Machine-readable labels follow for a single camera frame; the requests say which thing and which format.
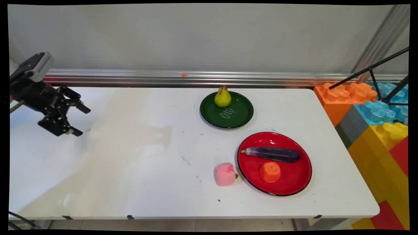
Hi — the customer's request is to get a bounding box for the yellow giant building block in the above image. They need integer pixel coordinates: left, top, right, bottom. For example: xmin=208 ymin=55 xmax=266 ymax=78
xmin=347 ymin=122 xmax=410 ymax=231

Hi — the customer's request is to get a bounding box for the grey giant building block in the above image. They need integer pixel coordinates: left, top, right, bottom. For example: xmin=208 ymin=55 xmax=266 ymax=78
xmin=335 ymin=104 xmax=370 ymax=149

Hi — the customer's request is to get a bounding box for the blue giant building block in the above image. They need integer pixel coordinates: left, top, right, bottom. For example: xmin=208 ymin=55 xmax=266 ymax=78
xmin=354 ymin=82 xmax=409 ymax=126

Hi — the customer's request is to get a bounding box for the yellow-green toy pear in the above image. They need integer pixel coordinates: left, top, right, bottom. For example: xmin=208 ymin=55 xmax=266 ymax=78
xmin=214 ymin=86 xmax=232 ymax=108

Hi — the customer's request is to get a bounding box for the black cable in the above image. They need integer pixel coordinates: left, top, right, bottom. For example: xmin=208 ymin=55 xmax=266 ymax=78
xmin=8 ymin=211 xmax=37 ymax=231

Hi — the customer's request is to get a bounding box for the dark green plate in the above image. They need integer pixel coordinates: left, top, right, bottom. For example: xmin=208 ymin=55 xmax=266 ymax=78
xmin=200 ymin=91 xmax=254 ymax=129

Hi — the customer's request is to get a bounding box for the horizontal aluminium rail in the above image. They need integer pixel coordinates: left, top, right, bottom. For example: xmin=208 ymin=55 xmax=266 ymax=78
xmin=43 ymin=68 xmax=409 ymax=89

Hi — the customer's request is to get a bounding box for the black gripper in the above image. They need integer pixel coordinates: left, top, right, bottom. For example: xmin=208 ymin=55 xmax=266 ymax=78
xmin=10 ymin=79 xmax=91 ymax=137

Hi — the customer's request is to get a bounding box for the black tripod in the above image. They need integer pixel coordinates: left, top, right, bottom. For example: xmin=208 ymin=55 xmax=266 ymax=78
xmin=328 ymin=47 xmax=410 ymax=107

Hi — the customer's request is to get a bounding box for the red giant building block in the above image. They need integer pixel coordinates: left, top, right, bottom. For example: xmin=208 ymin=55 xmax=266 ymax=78
xmin=389 ymin=136 xmax=409 ymax=177
xmin=370 ymin=200 xmax=406 ymax=231

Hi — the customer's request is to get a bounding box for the orange giant building block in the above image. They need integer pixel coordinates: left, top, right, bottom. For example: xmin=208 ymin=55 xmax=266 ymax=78
xmin=313 ymin=82 xmax=378 ymax=128

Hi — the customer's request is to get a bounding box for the purple toy eggplant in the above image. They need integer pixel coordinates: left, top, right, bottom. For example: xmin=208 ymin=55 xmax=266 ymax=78
xmin=241 ymin=147 xmax=301 ymax=163

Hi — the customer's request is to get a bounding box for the orange toy mandarin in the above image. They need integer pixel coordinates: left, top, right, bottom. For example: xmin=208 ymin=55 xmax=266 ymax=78
xmin=260 ymin=162 xmax=281 ymax=183

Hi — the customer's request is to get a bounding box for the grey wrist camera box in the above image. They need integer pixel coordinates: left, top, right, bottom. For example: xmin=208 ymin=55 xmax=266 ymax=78
xmin=10 ymin=52 xmax=55 ymax=83

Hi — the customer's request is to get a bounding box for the slanted aluminium post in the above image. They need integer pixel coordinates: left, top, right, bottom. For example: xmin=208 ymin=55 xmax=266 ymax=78
xmin=351 ymin=5 xmax=410 ymax=82

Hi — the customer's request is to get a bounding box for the red plate with black rim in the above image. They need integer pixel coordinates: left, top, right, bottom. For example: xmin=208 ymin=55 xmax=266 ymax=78
xmin=237 ymin=132 xmax=313 ymax=196

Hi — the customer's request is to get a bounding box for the pink toy peach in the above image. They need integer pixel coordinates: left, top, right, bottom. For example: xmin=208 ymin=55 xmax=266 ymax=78
xmin=214 ymin=163 xmax=239 ymax=187

